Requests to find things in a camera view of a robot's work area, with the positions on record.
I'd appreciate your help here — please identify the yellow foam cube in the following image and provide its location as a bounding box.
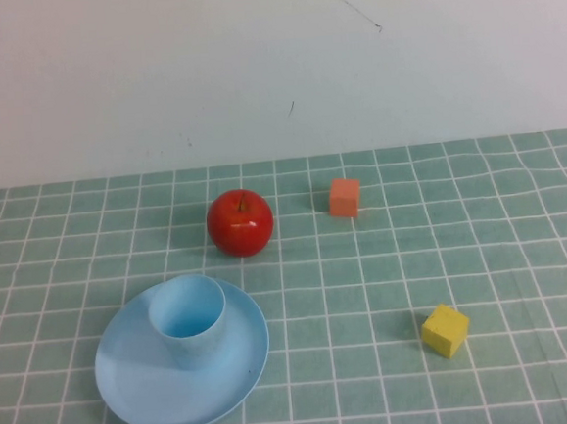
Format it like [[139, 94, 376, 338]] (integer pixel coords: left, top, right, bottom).
[[418, 301, 474, 362]]

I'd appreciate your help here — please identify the light blue plastic cup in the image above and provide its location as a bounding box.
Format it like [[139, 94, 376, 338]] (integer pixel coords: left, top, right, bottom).
[[145, 270, 233, 375]]

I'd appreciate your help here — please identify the green checked tablecloth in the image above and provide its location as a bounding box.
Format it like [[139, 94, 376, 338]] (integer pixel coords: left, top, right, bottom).
[[0, 129, 567, 424]]

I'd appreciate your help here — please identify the light blue plastic plate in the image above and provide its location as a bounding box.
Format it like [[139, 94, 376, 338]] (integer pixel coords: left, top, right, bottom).
[[88, 270, 277, 424]]

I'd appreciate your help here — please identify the orange foam cube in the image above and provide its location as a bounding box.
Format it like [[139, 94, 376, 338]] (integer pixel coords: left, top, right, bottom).
[[326, 175, 364, 220]]

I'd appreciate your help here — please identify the red apple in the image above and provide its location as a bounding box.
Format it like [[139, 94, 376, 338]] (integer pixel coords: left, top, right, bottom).
[[204, 186, 278, 261]]

